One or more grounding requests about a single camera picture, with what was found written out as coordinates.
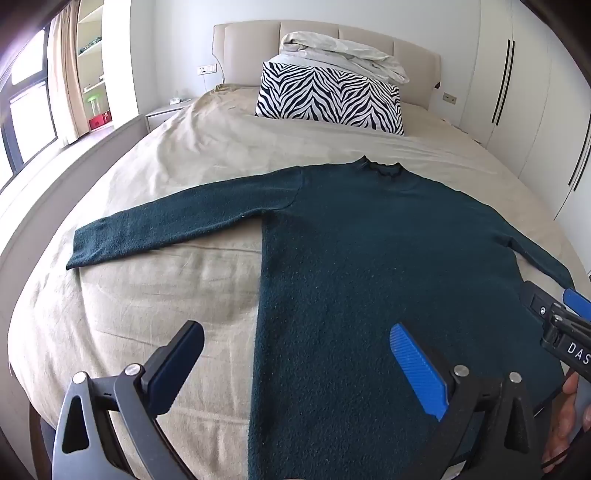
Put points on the bed with beige sheet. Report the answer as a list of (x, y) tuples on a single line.
[(198, 147)]

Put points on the person's right hand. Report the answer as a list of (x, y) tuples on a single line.
[(561, 427)]

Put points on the red box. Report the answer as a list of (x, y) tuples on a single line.
[(99, 123)]

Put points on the small beige wall socket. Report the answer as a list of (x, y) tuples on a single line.
[(449, 97)]

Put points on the white nightstand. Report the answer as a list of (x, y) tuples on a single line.
[(159, 115)]

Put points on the black framed window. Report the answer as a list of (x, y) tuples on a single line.
[(23, 124)]

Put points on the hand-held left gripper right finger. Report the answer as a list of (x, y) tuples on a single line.
[(416, 370)]

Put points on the beige curtain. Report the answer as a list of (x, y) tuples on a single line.
[(64, 83)]

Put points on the zebra print pillow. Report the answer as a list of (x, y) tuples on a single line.
[(323, 98)]

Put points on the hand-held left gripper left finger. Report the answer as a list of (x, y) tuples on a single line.
[(179, 365)]

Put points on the clear jar with green lid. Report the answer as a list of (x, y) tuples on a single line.
[(95, 107)]

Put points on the white wall shelf unit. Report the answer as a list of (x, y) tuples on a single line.
[(90, 60)]

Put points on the dark green sweater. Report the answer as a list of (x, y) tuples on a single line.
[(346, 277)]

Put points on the wide white wall socket panel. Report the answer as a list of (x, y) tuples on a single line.
[(206, 69)]

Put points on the beige padded headboard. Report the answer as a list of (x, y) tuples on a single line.
[(240, 50)]

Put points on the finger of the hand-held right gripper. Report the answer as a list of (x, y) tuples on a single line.
[(538, 302), (578, 301)]

